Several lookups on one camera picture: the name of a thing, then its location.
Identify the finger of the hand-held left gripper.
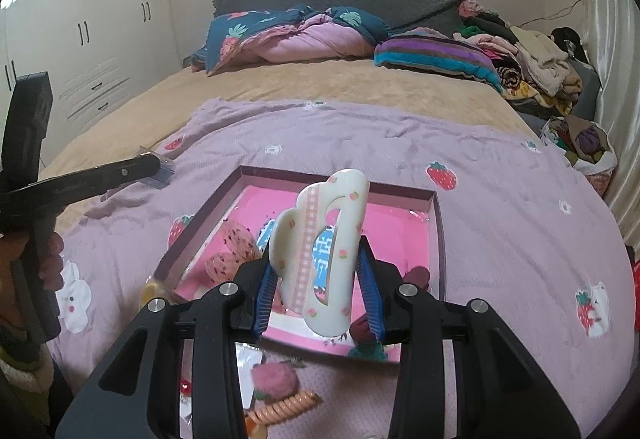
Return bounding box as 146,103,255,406
37,154,161,208

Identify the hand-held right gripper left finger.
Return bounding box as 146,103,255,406
55,259,281,439

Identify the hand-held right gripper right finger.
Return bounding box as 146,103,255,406
352,235,583,439

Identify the clear plastic packet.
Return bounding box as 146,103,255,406
135,145,173,190
235,341,266,410

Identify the white hair claw clip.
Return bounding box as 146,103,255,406
268,168,371,337

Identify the dark box with pink lining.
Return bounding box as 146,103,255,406
152,164,447,365

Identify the pink pompom hair tie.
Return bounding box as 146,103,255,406
250,361,301,402

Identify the orange spiral hair tie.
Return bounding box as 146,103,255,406
245,390,321,427

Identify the yellow accessory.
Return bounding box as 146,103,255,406
140,280,169,306

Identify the person's left forearm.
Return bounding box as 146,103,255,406
0,316,56,420

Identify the person's left hand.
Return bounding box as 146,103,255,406
0,231,66,320

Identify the dark red teal hair accessory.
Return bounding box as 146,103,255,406
348,319,389,364

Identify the blue patterned hair clip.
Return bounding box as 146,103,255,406
256,221,337,292

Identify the white wardrobe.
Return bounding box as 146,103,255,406
0,0,186,180

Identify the purple printed blanket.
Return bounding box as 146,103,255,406
45,98,633,439

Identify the beige bed sheet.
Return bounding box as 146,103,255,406
37,56,536,230

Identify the blue and pink quilt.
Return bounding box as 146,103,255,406
182,4,391,76

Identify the striped fleece pillow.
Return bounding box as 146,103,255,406
374,33,506,94

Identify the bag of clothes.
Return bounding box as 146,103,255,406
540,114,621,195

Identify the pile of clothes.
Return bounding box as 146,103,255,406
452,0,586,117

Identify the black garment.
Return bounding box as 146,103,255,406
550,26,585,62

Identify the cream satin curtain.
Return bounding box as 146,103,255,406
575,0,640,245

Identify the dark wall cable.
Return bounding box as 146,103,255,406
520,0,588,27

